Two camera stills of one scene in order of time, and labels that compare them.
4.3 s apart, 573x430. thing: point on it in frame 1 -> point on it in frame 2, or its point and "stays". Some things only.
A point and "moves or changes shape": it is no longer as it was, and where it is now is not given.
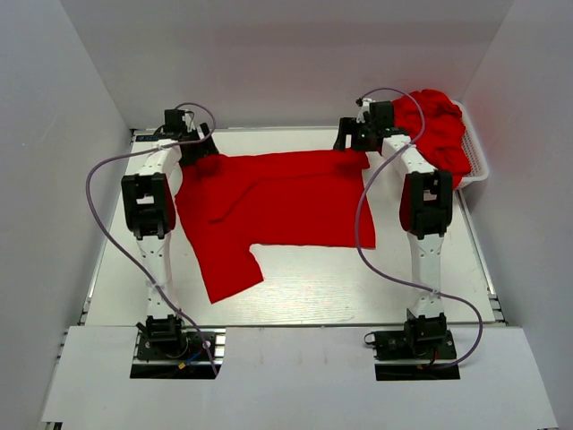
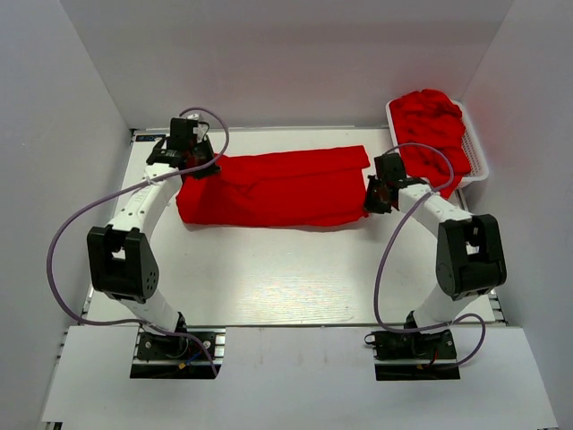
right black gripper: [347, 135] -> [377, 197]
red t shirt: [229, 202] moves or changes shape
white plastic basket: [473, 150] stays
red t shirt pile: [436, 126] stays
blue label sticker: [146, 138] stays
